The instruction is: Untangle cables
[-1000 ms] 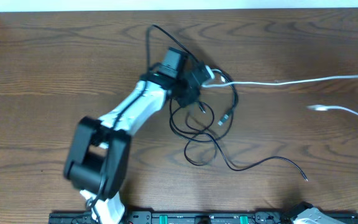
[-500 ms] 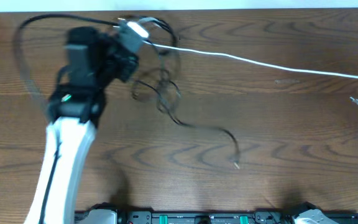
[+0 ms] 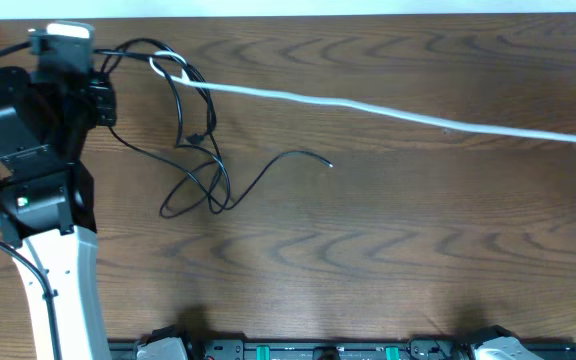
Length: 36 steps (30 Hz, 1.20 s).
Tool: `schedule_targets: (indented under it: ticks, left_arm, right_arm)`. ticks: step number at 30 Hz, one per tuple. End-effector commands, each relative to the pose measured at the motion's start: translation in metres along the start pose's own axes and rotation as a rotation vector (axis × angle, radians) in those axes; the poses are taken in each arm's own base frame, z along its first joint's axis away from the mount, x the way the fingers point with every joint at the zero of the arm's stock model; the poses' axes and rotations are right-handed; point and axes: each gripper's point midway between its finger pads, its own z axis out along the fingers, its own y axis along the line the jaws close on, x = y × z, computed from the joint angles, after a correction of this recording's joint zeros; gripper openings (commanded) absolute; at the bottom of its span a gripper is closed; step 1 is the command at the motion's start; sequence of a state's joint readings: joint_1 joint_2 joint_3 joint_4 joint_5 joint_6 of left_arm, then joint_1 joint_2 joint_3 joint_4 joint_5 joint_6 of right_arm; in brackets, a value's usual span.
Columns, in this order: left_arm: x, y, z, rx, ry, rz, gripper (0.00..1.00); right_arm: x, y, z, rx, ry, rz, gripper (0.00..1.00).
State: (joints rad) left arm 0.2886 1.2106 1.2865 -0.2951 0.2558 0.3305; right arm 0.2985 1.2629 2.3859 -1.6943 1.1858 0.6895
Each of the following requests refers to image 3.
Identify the white USB cable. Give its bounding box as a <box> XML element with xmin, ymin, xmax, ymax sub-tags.
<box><xmin>148</xmin><ymin>50</ymin><xmax>576</xmax><ymax>184</ymax></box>

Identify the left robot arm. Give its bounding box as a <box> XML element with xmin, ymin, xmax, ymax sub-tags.
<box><xmin>0</xmin><ymin>67</ymin><xmax>115</xmax><ymax>359</ymax></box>

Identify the black USB cable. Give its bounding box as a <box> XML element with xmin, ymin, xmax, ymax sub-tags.
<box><xmin>92</xmin><ymin>37</ymin><xmax>334</xmax><ymax>220</ymax></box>

